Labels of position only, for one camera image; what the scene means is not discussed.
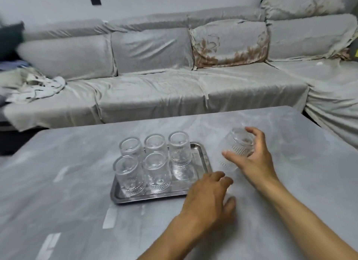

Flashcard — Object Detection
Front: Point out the person's right hand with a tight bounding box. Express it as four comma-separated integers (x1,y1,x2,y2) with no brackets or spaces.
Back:
222,127,278,192

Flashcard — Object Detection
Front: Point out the person's left hand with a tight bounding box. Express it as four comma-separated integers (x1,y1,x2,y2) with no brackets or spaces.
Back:
179,172,237,236

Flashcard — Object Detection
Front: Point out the clear ribbed drinking glass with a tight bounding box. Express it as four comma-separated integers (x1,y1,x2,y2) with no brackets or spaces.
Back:
113,155,147,197
119,137,144,160
144,134,168,157
143,152,173,194
219,127,256,172
168,131,196,181

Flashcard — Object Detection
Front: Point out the person's right forearm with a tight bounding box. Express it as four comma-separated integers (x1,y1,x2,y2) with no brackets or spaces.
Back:
252,175,358,260

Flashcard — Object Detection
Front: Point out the person's left forearm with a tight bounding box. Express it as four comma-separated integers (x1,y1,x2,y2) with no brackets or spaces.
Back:
137,214,214,260

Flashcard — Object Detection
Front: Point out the stainless steel tray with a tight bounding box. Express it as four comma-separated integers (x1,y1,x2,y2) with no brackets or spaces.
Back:
110,141,213,205

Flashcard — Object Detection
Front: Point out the grey covered corner sofa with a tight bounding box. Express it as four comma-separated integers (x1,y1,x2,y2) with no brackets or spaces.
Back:
0,0,358,151

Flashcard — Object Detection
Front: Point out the floral grey back cushion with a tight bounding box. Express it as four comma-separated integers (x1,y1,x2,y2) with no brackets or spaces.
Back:
190,19,270,71

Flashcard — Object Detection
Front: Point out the plain grey back cushion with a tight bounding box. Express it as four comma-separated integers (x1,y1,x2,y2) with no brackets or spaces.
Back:
17,35,117,82
266,14,358,62
110,28,194,74

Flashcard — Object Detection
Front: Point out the floral throw pillow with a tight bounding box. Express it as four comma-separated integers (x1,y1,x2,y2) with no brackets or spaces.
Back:
260,0,346,21

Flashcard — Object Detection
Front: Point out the pile of white clothes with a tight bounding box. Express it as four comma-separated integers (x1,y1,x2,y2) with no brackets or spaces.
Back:
0,67,66,104

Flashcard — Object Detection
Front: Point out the dark cushion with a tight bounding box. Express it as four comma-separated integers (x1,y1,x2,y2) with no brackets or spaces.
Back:
0,21,26,62

